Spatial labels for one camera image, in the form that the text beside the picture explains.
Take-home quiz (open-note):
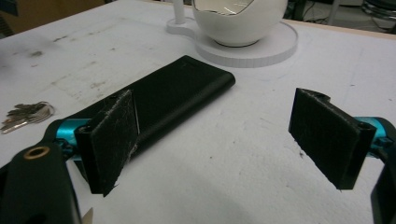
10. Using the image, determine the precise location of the bunch of silver keys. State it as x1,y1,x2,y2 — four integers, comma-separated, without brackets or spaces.
0,101,56,135

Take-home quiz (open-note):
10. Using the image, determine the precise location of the white round stand base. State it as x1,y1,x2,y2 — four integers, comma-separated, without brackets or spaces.
165,0,299,69

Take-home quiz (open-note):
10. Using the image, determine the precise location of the white egg-shaped bowl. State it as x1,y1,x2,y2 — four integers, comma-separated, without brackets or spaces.
191,0,289,48

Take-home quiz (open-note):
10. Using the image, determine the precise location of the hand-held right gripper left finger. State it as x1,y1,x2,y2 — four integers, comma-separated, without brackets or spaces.
43,89,140,198

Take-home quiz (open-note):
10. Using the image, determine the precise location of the black power bank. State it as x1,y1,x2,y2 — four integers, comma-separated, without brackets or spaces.
64,54,236,181

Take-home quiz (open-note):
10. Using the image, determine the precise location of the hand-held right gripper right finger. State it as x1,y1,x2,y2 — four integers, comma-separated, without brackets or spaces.
288,87,396,190

